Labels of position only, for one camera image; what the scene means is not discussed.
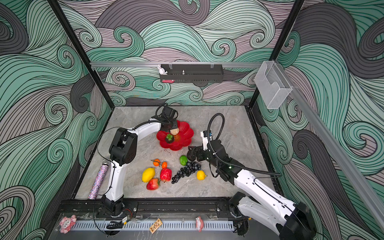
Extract cream white fake pear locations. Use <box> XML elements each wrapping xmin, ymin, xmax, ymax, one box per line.
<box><xmin>170</xmin><ymin>128</ymin><xmax>180</xmax><ymax>136</ymax></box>

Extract red flower-shaped fruit bowl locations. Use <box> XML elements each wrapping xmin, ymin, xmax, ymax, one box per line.
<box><xmin>156</xmin><ymin>120</ymin><xmax>194</xmax><ymax>151</ymax></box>

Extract red wrinkled fake pepper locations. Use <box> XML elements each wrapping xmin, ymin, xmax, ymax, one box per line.
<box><xmin>160</xmin><ymin>168</ymin><xmax>172</xmax><ymax>182</ymax></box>

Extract dark brown fake avocado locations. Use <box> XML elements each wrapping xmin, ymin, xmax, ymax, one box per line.
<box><xmin>187</xmin><ymin>150</ymin><xmax>197</xmax><ymax>162</ymax></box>

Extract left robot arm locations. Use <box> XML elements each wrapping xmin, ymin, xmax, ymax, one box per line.
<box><xmin>101</xmin><ymin>104</ymin><xmax>179</xmax><ymax>218</ymax></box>

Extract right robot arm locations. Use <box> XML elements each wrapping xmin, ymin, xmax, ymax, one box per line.
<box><xmin>187</xmin><ymin>113</ymin><xmax>317</xmax><ymax>240</ymax></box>

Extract black fake grape bunch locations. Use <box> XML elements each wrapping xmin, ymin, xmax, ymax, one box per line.
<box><xmin>171</xmin><ymin>162</ymin><xmax>202</xmax><ymax>184</ymax></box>

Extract green fake lime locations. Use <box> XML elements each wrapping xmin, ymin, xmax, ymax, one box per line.
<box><xmin>179</xmin><ymin>155</ymin><xmax>189</xmax><ymax>166</ymax></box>

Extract small yellow fake lemon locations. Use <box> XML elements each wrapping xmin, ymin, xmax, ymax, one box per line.
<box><xmin>197</xmin><ymin>170</ymin><xmax>207</xmax><ymax>181</ymax></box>

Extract orange fake tomato left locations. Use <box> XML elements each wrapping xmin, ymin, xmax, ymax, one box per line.
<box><xmin>152</xmin><ymin>159</ymin><xmax>162</xmax><ymax>167</ymax></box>

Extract large yellow fake lemon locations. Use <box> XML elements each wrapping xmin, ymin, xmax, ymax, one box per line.
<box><xmin>142</xmin><ymin>168</ymin><xmax>156</xmax><ymax>183</ymax></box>

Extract red fake strawberry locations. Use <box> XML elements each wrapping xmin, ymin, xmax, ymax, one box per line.
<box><xmin>146</xmin><ymin>178</ymin><xmax>161</xmax><ymax>191</ymax></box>

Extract white rabbit figurine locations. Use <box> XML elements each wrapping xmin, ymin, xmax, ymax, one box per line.
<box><xmin>157</xmin><ymin>65</ymin><xmax>168</xmax><ymax>75</ymax></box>

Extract pink figurine middle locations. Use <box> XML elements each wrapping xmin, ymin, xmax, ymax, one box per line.
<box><xmin>196</xmin><ymin>216</ymin><xmax>204</xmax><ymax>232</ymax></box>

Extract wooden tag sign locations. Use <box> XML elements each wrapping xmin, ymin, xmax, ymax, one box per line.
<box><xmin>149</xmin><ymin>218</ymin><xmax>163</xmax><ymax>234</ymax></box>

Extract purple glitter microphone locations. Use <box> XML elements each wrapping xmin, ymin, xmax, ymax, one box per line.
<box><xmin>88</xmin><ymin>163</ymin><xmax>109</xmax><ymax>200</ymax></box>

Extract pink plush toy left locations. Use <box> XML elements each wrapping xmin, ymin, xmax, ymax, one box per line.
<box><xmin>60</xmin><ymin>215</ymin><xmax>77</xmax><ymax>234</ymax></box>

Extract black wall shelf tray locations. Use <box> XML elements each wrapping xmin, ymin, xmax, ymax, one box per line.
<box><xmin>159</xmin><ymin>65</ymin><xmax>224</xmax><ymax>85</ymax></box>

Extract aluminium wall rail back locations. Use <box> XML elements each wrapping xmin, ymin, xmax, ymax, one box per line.
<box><xmin>90</xmin><ymin>61</ymin><xmax>263</xmax><ymax>69</ymax></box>

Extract aluminium wall rail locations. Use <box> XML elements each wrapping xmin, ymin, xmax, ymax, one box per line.
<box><xmin>90</xmin><ymin>61</ymin><xmax>263</xmax><ymax>69</ymax></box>
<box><xmin>274</xmin><ymin>61</ymin><xmax>384</xmax><ymax>232</ymax></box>

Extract clear acrylic wall box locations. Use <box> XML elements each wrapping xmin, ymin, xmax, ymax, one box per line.
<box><xmin>254</xmin><ymin>61</ymin><xmax>292</xmax><ymax>110</ymax></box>

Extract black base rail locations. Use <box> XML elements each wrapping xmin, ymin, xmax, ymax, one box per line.
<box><xmin>58</xmin><ymin>197</ymin><xmax>241</xmax><ymax>218</ymax></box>

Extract white slotted cable duct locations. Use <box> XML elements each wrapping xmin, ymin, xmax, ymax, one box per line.
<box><xmin>71</xmin><ymin>220</ymin><xmax>235</xmax><ymax>232</ymax></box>

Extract aluminium wall rail right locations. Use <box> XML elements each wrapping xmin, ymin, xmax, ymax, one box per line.
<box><xmin>274</xmin><ymin>61</ymin><xmax>384</xmax><ymax>232</ymax></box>

